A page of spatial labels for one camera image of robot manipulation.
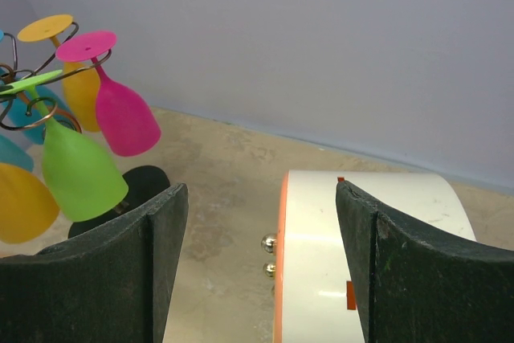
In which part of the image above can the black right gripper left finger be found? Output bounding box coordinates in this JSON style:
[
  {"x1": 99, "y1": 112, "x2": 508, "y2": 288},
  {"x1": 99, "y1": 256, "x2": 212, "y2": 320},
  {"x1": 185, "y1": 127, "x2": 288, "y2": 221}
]
[{"x1": 1, "y1": 184, "x2": 189, "y2": 342}]

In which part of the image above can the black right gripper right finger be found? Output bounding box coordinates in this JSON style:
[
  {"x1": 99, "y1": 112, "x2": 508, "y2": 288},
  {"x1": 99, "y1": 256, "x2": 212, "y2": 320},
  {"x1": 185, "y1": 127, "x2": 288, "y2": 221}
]
[{"x1": 336, "y1": 181, "x2": 513, "y2": 342}]

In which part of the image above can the green wine glass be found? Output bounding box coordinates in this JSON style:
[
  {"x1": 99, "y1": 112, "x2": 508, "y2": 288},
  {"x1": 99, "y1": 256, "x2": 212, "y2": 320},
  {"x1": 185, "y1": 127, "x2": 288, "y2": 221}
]
[{"x1": 0, "y1": 69, "x2": 129, "y2": 223}]

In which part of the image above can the yellow wine glass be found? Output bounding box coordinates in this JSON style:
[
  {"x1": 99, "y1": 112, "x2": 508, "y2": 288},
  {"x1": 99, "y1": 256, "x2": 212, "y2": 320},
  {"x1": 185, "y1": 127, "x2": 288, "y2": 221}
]
[
  {"x1": 17, "y1": 14, "x2": 100, "y2": 133},
  {"x1": 1, "y1": 163, "x2": 59, "y2": 244}
]

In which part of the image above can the pink wine glass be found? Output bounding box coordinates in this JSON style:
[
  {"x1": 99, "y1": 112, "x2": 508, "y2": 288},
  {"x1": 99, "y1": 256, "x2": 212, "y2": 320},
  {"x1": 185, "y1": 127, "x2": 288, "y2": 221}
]
[{"x1": 56, "y1": 31, "x2": 161, "y2": 157}]

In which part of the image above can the blue wine glass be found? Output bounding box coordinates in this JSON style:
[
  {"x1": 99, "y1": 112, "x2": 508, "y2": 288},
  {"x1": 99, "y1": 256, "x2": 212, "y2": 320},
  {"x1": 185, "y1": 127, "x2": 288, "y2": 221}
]
[
  {"x1": 0, "y1": 135, "x2": 34, "y2": 172},
  {"x1": 0, "y1": 29, "x2": 75, "y2": 146}
]

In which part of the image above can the metal wine glass rack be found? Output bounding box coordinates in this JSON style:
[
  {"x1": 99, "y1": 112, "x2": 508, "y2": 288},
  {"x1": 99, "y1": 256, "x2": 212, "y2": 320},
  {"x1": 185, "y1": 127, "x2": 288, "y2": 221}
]
[{"x1": 0, "y1": 21, "x2": 172, "y2": 239}]

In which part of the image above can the white cylindrical drawer cabinet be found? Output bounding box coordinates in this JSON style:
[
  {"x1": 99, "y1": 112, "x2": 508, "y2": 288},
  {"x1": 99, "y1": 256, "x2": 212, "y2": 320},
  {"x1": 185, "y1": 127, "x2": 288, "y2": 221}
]
[{"x1": 261, "y1": 170, "x2": 475, "y2": 342}]

